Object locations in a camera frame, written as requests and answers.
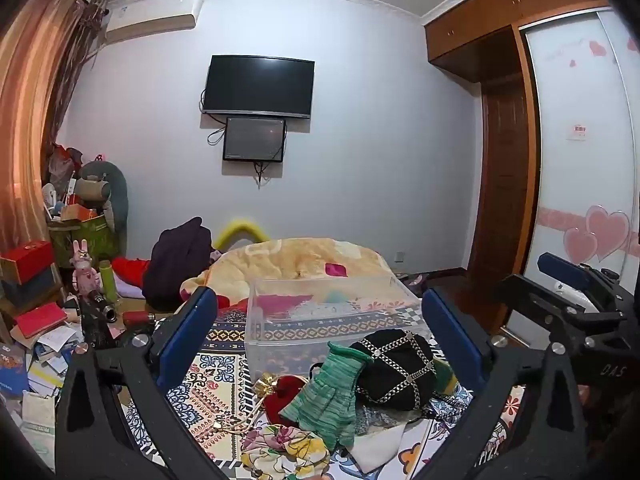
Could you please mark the green bottle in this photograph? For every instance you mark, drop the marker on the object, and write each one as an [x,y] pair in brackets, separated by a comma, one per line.
[108,282]

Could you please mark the small black wall monitor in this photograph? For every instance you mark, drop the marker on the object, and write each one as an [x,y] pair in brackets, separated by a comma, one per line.
[254,139]

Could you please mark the floral fabric scrunchie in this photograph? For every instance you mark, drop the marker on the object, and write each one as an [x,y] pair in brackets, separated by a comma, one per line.
[285,452]

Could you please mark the green knit glove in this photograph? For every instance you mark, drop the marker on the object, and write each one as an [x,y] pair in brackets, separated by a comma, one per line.
[325,395]

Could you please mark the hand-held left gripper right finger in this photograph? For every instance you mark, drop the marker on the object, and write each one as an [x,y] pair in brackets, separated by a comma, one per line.
[450,332]

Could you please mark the orange curtain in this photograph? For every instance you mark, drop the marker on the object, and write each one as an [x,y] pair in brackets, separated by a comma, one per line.
[35,110]

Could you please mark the green and yellow sock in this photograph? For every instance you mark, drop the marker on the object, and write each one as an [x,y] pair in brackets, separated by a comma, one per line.
[446,377]

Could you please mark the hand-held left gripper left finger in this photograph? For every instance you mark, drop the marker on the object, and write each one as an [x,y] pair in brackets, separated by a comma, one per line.
[186,341]

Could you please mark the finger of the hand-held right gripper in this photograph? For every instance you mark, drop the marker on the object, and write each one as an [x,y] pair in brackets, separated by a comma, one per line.
[527,292]
[560,266]

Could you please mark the red book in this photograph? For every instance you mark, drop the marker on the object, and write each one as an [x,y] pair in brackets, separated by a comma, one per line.
[40,319]

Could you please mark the white wall socket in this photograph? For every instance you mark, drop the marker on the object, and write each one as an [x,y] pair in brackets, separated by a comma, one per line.
[398,257]

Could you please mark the red box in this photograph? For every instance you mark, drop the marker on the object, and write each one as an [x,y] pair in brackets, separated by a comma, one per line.
[25,260]

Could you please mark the white heart-print wardrobe door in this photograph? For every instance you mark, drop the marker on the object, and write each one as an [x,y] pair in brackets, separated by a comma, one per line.
[580,170]

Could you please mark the clear plastic storage box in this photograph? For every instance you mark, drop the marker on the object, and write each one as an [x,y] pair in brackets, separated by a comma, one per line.
[320,310]

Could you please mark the white cloth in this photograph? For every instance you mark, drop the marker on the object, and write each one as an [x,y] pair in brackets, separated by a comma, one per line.
[385,440]

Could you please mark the grey plush toy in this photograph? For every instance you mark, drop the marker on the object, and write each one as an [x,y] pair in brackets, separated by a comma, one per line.
[107,190]

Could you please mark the green paper bag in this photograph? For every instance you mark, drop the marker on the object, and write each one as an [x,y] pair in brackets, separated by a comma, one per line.
[85,242]

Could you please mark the wooden overhead cabinet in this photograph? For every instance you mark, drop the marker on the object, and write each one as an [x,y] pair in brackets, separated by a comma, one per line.
[500,5]

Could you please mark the small white fan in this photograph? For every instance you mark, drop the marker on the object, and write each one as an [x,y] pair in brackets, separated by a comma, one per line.
[48,200]

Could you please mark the black wall television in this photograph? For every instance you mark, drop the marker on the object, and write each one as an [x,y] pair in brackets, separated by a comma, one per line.
[258,85]

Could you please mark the pile of papers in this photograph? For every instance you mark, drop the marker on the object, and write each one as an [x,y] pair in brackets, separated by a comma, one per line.
[40,370]

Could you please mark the red velvet pouch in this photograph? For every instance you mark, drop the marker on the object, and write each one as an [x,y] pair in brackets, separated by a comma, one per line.
[282,400]

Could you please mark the yellow fleece blanket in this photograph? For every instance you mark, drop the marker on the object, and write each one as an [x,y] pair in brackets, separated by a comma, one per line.
[280,260]

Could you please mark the brown wooden door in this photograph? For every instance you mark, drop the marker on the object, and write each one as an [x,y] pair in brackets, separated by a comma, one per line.
[505,185]

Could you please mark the white air conditioner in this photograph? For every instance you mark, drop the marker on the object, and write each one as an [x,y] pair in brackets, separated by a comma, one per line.
[150,15]

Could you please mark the black telescope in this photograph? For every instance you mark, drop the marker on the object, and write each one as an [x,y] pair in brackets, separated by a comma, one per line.
[97,317]

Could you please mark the pink bunny doll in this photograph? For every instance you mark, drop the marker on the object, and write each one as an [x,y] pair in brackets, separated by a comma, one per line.
[84,272]

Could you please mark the pink cloth piece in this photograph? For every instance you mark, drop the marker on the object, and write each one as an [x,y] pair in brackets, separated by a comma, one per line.
[336,268]

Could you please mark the yellow foam tube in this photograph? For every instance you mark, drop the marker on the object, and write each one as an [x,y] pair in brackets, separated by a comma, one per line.
[240,227]

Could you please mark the red cylinder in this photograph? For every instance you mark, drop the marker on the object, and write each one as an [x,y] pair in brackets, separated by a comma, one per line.
[137,318]

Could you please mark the red cloth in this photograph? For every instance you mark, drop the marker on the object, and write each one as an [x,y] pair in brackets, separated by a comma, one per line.
[130,270]

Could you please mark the dark purple jacket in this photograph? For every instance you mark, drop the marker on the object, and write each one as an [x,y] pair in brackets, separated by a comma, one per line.
[177,260]

